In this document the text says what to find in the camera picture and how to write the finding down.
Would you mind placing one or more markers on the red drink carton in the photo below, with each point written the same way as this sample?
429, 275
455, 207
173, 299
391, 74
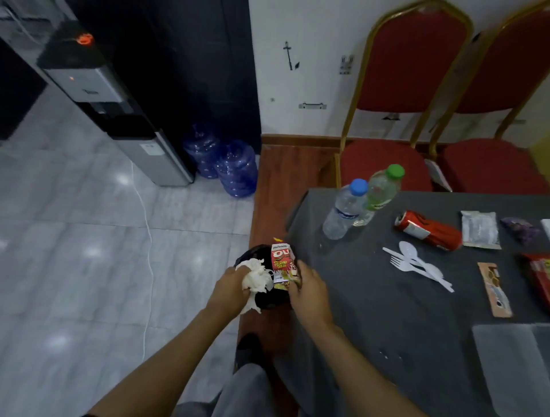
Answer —
283, 266

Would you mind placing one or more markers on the person's black shoe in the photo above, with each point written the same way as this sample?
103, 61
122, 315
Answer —
249, 350

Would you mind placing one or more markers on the green cap plastic bottle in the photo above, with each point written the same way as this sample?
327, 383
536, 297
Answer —
378, 193

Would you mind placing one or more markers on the red snack packet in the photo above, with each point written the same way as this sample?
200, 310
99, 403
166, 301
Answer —
539, 275

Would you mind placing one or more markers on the clear silver snack packet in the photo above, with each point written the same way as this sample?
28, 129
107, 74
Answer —
480, 230

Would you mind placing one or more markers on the grey tablecloth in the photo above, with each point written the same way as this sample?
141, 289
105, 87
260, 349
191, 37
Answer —
386, 335

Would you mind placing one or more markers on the silver black water dispenser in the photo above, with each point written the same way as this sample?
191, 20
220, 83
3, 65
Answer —
99, 99

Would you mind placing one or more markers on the clear plastic sheet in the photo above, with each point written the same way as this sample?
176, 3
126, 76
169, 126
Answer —
513, 369

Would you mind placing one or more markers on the person's right forearm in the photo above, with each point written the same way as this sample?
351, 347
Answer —
365, 373

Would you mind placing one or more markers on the white plastic fork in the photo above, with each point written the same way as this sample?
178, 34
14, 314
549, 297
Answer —
408, 268

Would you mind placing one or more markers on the person's right fingers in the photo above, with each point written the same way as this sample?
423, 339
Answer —
298, 277

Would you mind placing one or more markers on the person's left fingers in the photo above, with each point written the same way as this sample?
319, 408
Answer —
249, 275

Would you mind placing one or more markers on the person's left hand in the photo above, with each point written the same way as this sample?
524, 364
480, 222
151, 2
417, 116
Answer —
227, 290

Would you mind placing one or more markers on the white plastic spoon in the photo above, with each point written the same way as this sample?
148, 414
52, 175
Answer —
419, 257

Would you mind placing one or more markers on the brown snack wrapper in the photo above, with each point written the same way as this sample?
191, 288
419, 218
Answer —
495, 290

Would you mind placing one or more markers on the person's right hand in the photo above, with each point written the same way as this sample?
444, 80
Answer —
310, 296

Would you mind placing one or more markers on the black trash bag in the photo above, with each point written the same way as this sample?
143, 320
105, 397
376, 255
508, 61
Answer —
260, 279

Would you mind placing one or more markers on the crushed red soda can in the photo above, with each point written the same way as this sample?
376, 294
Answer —
427, 231

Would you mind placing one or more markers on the person's grey trousers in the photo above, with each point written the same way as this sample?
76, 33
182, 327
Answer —
232, 395

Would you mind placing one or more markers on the purple snack wrapper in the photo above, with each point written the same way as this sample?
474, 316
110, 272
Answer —
520, 230

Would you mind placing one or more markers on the blue cap water bottle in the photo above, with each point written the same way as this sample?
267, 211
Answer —
342, 210

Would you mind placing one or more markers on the white paper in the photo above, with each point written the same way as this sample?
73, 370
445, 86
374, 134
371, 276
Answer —
439, 175

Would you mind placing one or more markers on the white tissue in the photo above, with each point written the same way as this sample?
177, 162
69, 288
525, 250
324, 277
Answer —
257, 279

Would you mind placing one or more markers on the white plastic knife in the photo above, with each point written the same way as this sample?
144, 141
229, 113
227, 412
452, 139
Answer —
419, 268

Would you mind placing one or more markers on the blue water jug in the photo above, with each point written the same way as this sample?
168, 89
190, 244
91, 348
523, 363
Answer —
237, 169
201, 150

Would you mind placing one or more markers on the red gold banquet chair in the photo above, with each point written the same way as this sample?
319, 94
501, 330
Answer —
498, 129
399, 107

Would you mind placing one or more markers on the person's left forearm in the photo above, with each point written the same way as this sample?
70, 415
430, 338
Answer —
161, 365

